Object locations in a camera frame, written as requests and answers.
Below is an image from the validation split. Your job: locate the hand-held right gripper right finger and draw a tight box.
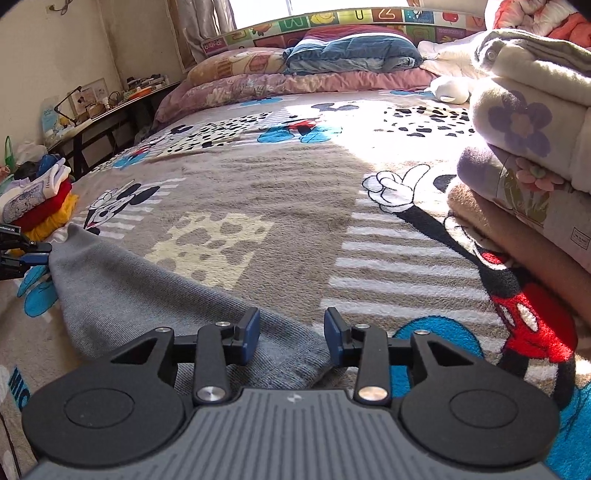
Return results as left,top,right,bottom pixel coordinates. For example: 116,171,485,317
324,307,462,406

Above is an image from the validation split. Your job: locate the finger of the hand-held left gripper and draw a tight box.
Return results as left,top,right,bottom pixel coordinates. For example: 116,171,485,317
14,240,53,256
0,254,49,281

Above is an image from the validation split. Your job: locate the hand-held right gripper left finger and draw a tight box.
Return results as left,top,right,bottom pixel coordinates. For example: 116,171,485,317
111,307,260,406

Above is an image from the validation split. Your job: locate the grey knit sweater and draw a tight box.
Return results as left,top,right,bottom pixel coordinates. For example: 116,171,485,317
48,224,334,391

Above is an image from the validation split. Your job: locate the yellow folded sweater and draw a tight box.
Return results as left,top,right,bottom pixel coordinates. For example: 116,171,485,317
9,193,80,258

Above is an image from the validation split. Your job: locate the red folded sweater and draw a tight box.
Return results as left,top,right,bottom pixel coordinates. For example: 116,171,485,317
17,178,75,232

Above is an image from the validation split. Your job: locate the white printed folded garment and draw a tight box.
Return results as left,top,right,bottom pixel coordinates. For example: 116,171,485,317
0,157,72,223

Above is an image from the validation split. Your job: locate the blue cloth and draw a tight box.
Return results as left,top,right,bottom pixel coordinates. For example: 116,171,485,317
37,154,62,179

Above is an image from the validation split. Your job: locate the white plastic bag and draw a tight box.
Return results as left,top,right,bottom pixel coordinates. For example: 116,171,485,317
16,141,50,165

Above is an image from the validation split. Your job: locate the blue white packet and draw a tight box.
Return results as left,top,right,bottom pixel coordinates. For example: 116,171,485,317
41,97,66,138

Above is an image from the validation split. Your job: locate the cartoon printed blanket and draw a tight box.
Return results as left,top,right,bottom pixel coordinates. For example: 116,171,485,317
0,88,591,480

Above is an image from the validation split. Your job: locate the black desk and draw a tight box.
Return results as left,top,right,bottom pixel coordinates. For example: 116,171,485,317
46,80,182,182

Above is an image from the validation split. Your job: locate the beige folded blanket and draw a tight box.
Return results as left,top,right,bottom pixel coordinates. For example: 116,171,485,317
445,182,591,320

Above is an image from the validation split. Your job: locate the lavender floral folded blanket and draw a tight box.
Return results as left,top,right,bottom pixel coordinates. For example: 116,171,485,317
456,145,591,274

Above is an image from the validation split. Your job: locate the cartoon printed pillow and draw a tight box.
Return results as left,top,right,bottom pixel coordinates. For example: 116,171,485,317
187,48,290,87

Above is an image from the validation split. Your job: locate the floral curtain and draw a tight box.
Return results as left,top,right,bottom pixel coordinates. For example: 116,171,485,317
168,0,237,71

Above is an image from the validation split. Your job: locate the blue maroon quilt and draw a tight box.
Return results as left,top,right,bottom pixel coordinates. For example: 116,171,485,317
281,25,424,75

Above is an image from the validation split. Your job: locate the white purple-flower folded blanket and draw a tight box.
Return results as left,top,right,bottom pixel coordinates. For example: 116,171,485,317
468,74,591,193

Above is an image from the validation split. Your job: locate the white duvet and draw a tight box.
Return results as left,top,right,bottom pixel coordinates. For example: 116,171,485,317
418,39,486,103

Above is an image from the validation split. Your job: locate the colourful alphabet play mat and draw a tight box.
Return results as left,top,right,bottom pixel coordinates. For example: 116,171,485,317
201,4,500,57

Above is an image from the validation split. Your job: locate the grey white folded blanket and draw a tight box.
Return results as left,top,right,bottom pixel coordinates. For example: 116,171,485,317
475,28,591,80

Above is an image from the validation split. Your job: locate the picture frame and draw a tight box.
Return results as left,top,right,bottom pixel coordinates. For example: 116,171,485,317
68,78,110,117

